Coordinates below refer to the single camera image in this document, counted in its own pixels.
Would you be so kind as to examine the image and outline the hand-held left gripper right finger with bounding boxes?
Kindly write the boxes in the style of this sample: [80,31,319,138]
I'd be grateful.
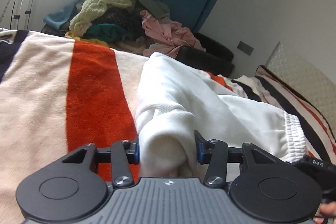
[194,130,279,187]

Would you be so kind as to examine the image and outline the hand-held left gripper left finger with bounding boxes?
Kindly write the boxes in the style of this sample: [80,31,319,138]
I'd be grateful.
[61,138,140,187]

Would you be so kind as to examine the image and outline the white sweatpants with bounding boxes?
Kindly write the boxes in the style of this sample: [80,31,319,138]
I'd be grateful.
[135,52,308,178]

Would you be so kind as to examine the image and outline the person's right hand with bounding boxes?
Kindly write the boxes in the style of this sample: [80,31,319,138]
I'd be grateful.
[314,202,336,224]

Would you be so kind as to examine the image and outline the striped pillow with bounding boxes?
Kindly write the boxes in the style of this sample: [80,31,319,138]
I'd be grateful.
[255,65,336,144]

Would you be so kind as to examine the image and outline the striped fleece blanket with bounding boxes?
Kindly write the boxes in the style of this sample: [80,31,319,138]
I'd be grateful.
[0,28,336,224]

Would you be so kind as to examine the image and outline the white quilted headboard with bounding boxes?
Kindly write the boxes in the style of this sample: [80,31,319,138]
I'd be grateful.
[265,42,336,123]

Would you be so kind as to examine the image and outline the black sofa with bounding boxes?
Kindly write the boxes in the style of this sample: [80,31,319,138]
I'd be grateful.
[174,32,236,77]

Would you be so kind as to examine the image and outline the mustard yellow garment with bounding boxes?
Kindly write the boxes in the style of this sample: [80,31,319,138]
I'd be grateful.
[64,30,109,48]

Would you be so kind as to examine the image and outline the dark green garment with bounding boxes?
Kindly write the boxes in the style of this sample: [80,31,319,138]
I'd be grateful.
[83,24,138,44]

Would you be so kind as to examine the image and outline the dark patterned garment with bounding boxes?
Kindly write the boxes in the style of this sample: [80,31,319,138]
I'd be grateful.
[96,7,143,31]

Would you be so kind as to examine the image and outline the pale yellow knit blanket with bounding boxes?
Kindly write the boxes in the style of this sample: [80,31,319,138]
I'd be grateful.
[69,0,136,39]

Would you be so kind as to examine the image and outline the olive garment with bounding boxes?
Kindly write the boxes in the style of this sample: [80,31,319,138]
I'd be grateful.
[131,0,172,21]

